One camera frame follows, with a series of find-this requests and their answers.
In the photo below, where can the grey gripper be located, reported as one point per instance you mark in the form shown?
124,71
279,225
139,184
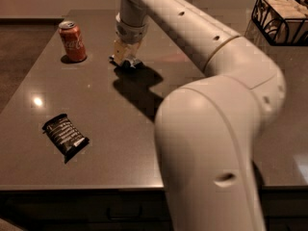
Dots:
131,33

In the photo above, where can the blue white rxbar blueberry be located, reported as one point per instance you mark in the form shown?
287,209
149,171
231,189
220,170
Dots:
126,64

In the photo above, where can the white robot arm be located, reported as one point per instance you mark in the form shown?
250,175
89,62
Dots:
205,130

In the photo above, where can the black rxbar chocolate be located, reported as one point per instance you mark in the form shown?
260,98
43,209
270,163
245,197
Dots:
65,136

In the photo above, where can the red coca-cola can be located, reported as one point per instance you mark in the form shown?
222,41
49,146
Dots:
71,37

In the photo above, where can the beige boxes in basket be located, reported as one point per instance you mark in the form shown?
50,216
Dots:
285,12

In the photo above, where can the dark drawer handle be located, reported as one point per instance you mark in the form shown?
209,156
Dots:
124,212

